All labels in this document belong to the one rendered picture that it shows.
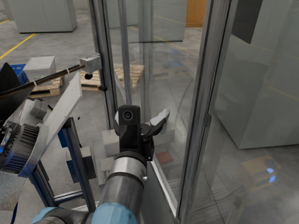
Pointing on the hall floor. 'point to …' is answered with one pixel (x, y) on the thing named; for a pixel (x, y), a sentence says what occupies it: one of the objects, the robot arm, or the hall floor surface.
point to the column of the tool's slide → (110, 110)
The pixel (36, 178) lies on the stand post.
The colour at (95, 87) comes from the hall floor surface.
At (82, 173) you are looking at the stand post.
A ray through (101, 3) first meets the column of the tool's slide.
